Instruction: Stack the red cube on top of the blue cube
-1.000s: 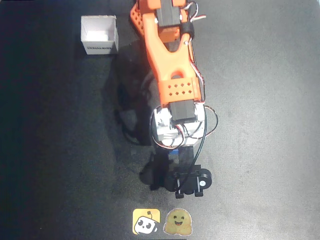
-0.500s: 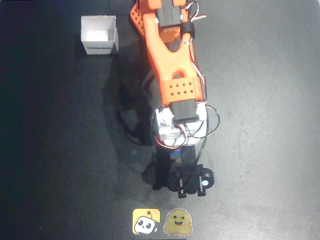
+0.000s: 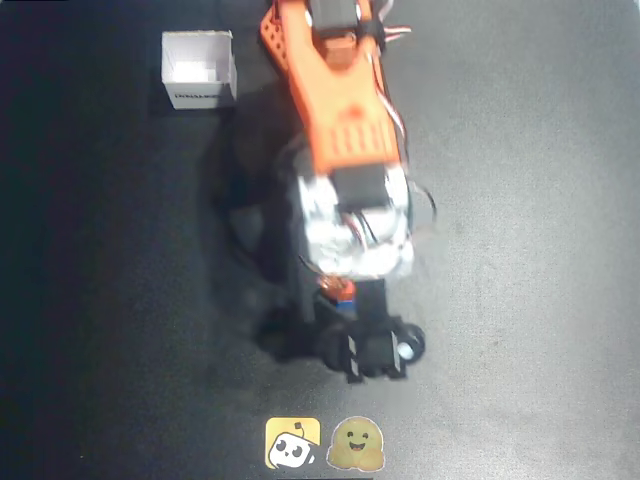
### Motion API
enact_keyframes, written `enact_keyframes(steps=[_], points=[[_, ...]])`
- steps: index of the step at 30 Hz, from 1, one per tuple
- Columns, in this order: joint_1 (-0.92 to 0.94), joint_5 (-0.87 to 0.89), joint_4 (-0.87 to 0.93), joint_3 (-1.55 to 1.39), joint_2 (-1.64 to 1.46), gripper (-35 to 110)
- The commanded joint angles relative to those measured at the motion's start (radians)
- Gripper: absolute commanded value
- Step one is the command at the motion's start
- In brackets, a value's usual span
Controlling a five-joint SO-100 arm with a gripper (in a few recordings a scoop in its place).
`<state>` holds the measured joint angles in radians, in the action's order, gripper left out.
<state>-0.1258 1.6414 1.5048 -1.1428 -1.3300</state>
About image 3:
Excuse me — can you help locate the smiling hugging face sticker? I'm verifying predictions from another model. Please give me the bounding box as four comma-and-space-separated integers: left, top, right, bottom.
326, 415, 386, 472

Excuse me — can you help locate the yellow robot sticker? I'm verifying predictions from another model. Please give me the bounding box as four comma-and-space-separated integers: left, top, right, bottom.
264, 416, 322, 470

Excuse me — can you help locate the white cardboard box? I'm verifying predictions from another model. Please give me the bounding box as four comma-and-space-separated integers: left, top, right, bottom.
160, 30, 238, 110

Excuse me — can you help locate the black gripper-mounted camera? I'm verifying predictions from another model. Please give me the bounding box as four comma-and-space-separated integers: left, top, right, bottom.
319, 319, 427, 385

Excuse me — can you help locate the black camera cable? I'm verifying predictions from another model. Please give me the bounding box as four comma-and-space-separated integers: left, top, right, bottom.
367, 19, 439, 226

